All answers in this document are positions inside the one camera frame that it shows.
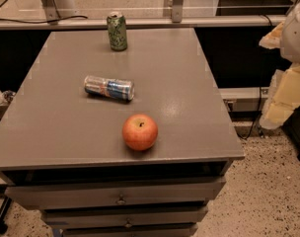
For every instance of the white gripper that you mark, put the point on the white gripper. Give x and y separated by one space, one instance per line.
296 39

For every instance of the red bull can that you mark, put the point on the red bull can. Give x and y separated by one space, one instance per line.
111 88

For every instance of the metal frame rail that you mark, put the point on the metal frame rail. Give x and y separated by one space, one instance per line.
92 14

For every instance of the green soda can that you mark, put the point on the green soda can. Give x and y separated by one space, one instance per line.
117 31

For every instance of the red apple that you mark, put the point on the red apple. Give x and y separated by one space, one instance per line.
140 132

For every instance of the grey drawer cabinet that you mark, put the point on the grey drawer cabinet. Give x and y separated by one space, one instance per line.
62 150

